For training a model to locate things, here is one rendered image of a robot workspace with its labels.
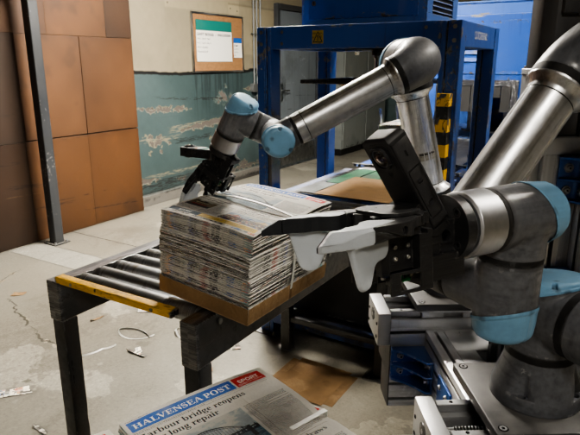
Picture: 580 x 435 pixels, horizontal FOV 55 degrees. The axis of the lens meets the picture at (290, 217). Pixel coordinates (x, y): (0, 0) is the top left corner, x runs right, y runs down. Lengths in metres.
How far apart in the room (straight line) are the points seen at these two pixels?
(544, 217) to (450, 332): 0.85
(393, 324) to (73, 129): 3.93
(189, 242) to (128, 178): 4.08
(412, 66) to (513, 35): 3.31
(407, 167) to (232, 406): 0.58
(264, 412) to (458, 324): 0.69
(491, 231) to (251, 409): 0.54
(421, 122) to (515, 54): 3.15
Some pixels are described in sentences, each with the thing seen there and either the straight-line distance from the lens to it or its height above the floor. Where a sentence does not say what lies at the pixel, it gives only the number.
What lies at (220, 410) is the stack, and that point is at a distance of 0.99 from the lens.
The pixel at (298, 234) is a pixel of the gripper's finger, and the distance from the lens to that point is 0.58.
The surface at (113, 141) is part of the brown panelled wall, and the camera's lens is 5.27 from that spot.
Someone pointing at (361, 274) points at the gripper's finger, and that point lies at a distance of 0.49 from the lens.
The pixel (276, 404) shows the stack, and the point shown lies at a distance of 1.00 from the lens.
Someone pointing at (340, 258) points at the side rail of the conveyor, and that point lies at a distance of 1.95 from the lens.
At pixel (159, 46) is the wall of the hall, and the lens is 5.82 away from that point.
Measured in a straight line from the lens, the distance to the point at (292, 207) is 1.46.
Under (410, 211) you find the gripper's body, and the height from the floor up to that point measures 1.25.
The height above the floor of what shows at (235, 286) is 0.89.
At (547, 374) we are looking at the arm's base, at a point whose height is 0.89.
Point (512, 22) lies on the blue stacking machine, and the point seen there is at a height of 1.68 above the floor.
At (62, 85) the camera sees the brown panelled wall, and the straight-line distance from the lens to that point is 4.94.
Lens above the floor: 1.39
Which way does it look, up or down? 16 degrees down
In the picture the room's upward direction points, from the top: straight up
